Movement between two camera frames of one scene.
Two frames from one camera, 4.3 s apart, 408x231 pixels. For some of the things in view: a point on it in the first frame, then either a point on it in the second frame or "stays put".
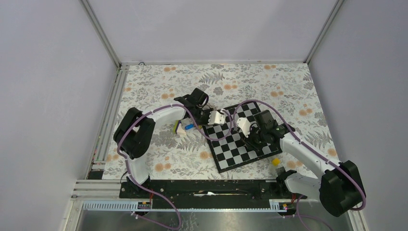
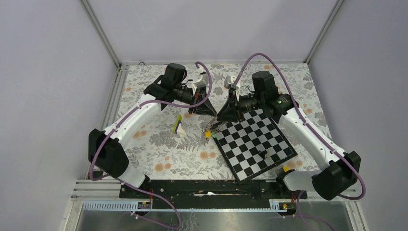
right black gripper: (249, 142) to (230, 111)
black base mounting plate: (206, 193) stays put
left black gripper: (208, 111) to (205, 108)
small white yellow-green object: (178, 128) stays put
